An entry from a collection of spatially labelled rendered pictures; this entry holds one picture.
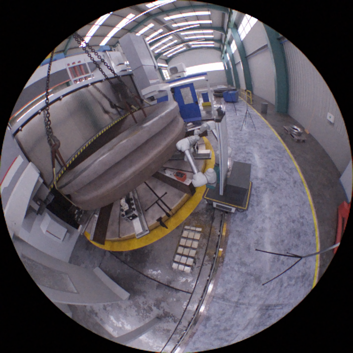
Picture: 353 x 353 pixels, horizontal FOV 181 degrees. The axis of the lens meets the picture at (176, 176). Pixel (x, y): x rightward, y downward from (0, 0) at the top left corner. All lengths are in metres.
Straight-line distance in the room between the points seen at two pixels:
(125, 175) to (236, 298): 3.03
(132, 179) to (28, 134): 3.85
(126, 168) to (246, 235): 2.58
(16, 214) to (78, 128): 3.43
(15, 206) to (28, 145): 2.30
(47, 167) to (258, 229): 5.65
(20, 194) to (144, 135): 2.55
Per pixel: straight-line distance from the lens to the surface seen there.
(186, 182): 2.04
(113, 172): 2.15
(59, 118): 4.65
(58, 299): 2.14
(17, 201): 2.56
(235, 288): 2.32
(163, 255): 2.40
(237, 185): 1.74
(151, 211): 2.45
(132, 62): 6.37
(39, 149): 4.37
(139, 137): 1.94
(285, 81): 9.91
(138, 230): 2.24
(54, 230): 4.33
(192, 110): 6.92
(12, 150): 3.02
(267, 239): 2.47
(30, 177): 2.44
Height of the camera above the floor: 2.20
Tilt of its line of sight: 43 degrees down
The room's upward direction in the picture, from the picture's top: 24 degrees counter-clockwise
